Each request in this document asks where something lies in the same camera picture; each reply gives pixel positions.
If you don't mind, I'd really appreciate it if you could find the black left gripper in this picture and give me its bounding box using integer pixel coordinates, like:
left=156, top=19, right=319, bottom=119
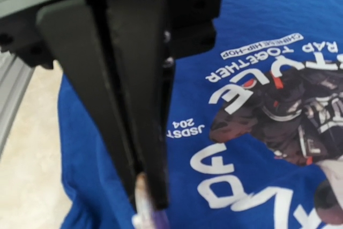
left=0, top=0, right=225, bottom=213

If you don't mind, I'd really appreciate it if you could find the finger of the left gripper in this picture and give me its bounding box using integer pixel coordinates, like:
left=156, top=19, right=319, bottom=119
left=107, top=0, right=169, bottom=210

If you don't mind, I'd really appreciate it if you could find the blue printed t-shirt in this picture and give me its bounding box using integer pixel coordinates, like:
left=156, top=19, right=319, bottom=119
left=58, top=0, right=342, bottom=228

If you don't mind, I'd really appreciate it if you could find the front aluminium rail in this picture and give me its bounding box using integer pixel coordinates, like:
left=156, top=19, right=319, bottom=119
left=1, top=53, right=34, bottom=149

